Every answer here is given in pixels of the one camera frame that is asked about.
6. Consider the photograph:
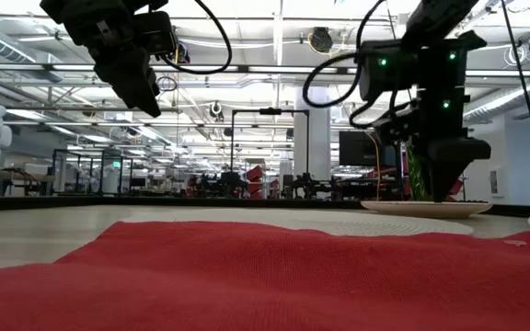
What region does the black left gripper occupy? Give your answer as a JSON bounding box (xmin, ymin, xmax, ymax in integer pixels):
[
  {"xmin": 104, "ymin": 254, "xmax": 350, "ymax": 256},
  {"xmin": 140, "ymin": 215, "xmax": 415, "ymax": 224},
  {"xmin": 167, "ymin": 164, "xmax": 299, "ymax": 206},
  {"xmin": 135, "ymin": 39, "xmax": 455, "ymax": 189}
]
[{"xmin": 39, "ymin": 0, "xmax": 170, "ymax": 119}]

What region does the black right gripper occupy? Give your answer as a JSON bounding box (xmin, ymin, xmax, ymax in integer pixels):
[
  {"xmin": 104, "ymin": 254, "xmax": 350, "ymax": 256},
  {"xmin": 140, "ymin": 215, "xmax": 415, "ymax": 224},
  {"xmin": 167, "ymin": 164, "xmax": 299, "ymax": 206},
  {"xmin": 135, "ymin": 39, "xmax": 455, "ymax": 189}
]
[{"xmin": 374, "ymin": 29, "xmax": 492, "ymax": 203}]

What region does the blue orange patterned plate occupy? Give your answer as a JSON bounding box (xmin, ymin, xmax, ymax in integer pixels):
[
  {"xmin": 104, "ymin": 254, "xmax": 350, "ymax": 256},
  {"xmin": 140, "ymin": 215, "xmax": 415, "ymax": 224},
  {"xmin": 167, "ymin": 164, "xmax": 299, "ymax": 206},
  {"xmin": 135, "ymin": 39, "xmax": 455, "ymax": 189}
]
[{"xmin": 360, "ymin": 200, "xmax": 495, "ymax": 221}]

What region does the round white woven placemat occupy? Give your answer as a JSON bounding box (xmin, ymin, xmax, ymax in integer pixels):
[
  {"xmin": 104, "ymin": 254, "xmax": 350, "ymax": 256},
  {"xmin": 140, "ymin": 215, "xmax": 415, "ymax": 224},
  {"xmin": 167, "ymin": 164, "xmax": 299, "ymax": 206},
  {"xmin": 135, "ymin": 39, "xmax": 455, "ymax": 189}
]
[{"xmin": 121, "ymin": 209, "xmax": 476, "ymax": 238}]

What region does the red cloth napkin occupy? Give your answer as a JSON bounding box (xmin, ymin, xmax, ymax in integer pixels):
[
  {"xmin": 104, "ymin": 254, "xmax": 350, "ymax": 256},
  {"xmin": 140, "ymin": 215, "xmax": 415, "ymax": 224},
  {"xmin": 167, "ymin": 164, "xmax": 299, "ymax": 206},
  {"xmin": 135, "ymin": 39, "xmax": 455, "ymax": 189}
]
[{"xmin": 0, "ymin": 220, "xmax": 530, "ymax": 331}]

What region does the green glass tumbler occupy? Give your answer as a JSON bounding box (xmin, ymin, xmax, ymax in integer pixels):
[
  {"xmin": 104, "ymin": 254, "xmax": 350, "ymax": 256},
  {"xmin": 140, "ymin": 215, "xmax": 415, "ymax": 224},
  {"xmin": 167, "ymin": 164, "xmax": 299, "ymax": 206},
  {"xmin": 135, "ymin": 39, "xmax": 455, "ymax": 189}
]
[{"xmin": 405, "ymin": 145, "xmax": 432, "ymax": 202}]

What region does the black monitor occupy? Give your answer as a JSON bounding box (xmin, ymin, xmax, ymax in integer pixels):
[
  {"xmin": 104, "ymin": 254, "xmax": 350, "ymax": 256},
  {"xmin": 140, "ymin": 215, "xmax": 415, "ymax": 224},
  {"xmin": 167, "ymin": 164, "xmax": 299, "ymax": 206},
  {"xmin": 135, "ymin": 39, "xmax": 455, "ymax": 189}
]
[{"xmin": 338, "ymin": 130, "xmax": 398, "ymax": 168}]

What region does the white building pillar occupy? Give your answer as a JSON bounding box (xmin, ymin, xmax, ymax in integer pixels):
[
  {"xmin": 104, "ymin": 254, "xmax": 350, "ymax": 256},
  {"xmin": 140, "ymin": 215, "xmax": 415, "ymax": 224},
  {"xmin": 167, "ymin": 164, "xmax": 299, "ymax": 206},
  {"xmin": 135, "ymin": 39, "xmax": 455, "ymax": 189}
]
[{"xmin": 293, "ymin": 86, "xmax": 332, "ymax": 181}]

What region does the red storage bin stack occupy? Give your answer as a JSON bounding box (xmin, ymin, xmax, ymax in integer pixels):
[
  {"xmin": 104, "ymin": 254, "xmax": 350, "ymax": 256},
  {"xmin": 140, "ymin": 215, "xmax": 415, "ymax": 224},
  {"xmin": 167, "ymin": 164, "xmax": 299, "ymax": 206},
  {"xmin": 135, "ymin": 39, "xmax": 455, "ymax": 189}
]
[{"xmin": 245, "ymin": 165, "xmax": 265, "ymax": 200}]

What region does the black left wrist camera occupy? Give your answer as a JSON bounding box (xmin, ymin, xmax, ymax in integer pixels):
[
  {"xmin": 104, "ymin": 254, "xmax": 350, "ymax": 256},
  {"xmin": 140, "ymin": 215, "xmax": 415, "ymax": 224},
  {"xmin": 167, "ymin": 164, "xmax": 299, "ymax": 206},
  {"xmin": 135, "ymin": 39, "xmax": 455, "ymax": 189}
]
[{"xmin": 132, "ymin": 10, "xmax": 179, "ymax": 57}]

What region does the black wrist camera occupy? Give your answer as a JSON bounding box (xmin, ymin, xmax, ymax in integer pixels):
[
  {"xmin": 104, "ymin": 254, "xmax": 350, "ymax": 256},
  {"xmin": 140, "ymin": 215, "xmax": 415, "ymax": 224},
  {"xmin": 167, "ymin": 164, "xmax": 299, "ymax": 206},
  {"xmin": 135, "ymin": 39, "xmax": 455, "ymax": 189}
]
[
  {"xmin": 358, "ymin": 40, "xmax": 422, "ymax": 103},
  {"xmin": 132, "ymin": 10, "xmax": 179, "ymax": 57}
]

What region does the black left camera cable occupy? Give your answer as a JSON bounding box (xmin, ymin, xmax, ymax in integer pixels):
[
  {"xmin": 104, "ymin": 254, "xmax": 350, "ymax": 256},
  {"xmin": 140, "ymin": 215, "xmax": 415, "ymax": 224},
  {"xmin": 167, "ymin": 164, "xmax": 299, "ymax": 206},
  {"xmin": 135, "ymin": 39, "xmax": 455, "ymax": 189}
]
[{"xmin": 160, "ymin": 0, "xmax": 234, "ymax": 76}]

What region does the black camera cable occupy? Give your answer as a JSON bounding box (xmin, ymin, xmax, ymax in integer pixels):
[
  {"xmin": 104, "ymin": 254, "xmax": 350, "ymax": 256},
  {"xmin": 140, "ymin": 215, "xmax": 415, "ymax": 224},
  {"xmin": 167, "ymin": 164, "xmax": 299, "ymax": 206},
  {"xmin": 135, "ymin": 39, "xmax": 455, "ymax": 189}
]
[
  {"xmin": 160, "ymin": 0, "xmax": 234, "ymax": 76},
  {"xmin": 302, "ymin": 0, "xmax": 413, "ymax": 131}
]

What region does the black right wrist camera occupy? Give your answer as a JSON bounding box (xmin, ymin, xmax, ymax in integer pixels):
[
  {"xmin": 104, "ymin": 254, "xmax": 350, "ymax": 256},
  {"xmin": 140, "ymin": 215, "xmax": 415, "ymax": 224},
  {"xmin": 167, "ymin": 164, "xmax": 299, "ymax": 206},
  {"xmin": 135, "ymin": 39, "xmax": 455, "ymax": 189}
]
[{"xmin": 358, "ymin": 40, "xmax": 422, "ymax": 103}]

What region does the hanging black cable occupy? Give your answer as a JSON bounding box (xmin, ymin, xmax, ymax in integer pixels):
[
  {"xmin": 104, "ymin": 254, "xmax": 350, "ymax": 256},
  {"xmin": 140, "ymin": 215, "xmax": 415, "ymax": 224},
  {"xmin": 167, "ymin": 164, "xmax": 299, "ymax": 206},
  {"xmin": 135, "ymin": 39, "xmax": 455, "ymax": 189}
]
[{"xmin": 501, "ymin": 0, "xmax": 530, "ymax": 184}]

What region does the black aluminium table frame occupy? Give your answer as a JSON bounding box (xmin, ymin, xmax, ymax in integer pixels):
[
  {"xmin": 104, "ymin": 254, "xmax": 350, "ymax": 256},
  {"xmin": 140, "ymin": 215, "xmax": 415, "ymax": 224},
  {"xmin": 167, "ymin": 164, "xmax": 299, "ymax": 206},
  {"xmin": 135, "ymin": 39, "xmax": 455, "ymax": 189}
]
[{"xmin": 0, "ymin": 195, "xmax": 530, "ymax": 219}]

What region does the black metal stand frame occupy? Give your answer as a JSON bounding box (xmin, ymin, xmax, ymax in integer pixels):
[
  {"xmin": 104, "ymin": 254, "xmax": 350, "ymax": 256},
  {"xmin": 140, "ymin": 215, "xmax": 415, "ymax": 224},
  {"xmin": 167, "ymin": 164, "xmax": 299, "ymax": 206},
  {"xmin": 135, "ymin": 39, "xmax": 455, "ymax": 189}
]
[{"xmin": 229, "ymin": 107, "xmax": 311, "ymax": 186}]

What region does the black right camera cable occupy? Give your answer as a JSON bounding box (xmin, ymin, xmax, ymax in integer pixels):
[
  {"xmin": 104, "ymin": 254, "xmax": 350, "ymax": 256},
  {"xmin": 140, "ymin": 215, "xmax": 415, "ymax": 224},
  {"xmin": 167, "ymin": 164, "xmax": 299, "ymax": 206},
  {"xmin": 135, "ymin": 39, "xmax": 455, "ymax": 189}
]
[{"xmin": 302, "ymin": 0, "xmax": 413, "ymax": 131}]

